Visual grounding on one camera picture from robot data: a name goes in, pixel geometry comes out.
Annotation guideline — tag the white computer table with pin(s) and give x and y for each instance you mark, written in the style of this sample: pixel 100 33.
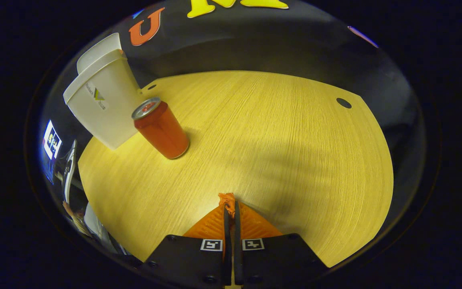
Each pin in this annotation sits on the white computer table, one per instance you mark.
pixel 69 168

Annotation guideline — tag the white desktop garbage bin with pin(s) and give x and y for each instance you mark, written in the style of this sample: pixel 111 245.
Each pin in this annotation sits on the white desktop garbage bin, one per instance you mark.
pixel 102 108

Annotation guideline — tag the computer monitor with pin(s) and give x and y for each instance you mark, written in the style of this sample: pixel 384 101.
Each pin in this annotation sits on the computer monitor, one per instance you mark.
pixel 51 140

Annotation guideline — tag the red pop can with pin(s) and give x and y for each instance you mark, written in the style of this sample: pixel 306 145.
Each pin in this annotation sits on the red pop can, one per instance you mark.
pixel 163 130

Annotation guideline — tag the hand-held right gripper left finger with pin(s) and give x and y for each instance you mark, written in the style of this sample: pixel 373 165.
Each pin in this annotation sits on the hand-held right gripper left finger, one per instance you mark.
pixel 191 261

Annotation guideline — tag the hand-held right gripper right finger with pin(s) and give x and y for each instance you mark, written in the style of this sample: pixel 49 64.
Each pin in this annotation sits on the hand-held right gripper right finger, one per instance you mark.
pixel 275 261

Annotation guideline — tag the orange paper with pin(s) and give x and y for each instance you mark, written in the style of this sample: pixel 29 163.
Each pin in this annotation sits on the orange paper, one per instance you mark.
pixel 227 199

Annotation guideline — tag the black backdrop cloth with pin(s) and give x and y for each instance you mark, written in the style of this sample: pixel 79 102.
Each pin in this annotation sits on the black backdrop cloth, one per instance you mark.
pixel 275 40

